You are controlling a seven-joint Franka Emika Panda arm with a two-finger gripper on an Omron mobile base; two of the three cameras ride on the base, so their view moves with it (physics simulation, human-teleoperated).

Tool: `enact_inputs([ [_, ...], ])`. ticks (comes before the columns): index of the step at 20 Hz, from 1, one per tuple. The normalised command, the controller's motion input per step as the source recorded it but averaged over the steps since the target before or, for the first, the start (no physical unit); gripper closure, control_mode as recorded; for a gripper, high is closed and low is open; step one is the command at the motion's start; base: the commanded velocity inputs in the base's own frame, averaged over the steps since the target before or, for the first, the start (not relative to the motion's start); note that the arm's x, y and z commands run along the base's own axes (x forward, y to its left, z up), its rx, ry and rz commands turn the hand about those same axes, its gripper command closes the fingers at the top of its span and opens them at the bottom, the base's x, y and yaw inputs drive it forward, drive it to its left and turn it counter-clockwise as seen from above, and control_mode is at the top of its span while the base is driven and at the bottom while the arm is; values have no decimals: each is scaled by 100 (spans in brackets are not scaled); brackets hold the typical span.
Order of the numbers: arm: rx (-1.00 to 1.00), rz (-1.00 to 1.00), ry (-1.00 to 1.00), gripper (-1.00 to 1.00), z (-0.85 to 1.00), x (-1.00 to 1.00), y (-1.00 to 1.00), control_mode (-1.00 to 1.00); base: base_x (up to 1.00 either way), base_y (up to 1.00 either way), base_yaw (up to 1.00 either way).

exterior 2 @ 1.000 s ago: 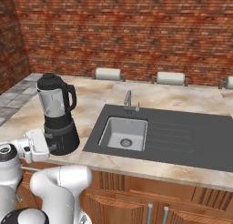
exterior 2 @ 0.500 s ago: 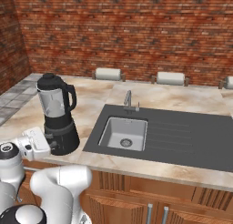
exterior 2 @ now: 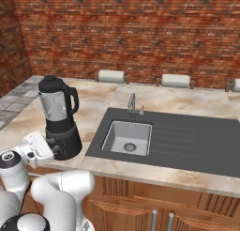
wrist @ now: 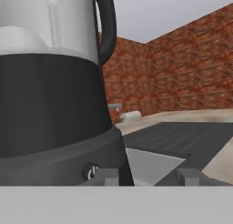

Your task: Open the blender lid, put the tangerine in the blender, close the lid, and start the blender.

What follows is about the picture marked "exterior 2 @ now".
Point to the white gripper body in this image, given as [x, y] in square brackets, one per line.
[40, 147]

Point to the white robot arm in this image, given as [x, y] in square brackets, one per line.
[62, 194]

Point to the black blender with clear jug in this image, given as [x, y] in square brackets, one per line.
[64, 137]

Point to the black blender lid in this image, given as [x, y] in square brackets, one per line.
[51, 83]

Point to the white paper towel roll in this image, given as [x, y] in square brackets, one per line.
[111, 76]
[236, 85]
[175, 80]

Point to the grey metal tap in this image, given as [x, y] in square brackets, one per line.
[132, 103]

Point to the wooden cupboard door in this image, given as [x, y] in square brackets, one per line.
[122, 217]
[203, 223]

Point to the dark grey sink unit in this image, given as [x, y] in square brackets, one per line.
[193, 144]

